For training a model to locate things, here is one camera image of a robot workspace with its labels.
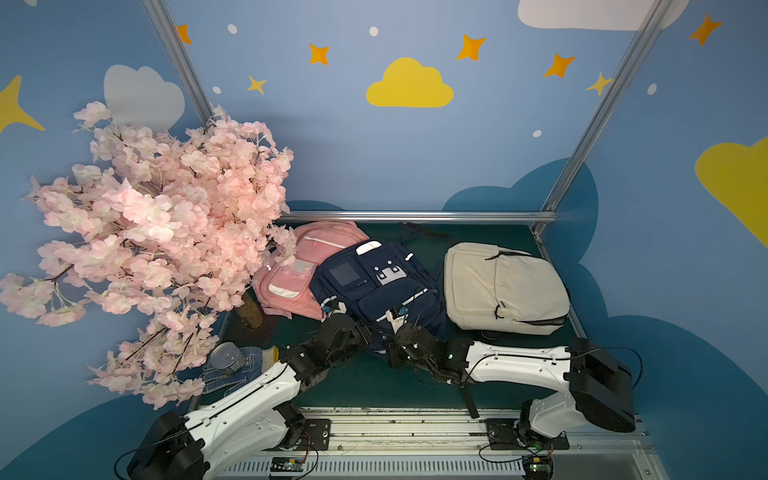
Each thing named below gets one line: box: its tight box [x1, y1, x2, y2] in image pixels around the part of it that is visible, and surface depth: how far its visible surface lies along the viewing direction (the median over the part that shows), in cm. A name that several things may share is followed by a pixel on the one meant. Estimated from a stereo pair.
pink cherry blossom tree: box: [0, 101, 299, 410], surface depth 58 cm
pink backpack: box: [254, 221, 369, 321], surface depth 102 cm
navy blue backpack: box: [310, 240, 448, 334], surface depth 99 cm
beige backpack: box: [444, 242, 570, 335], surface depth 103 cm
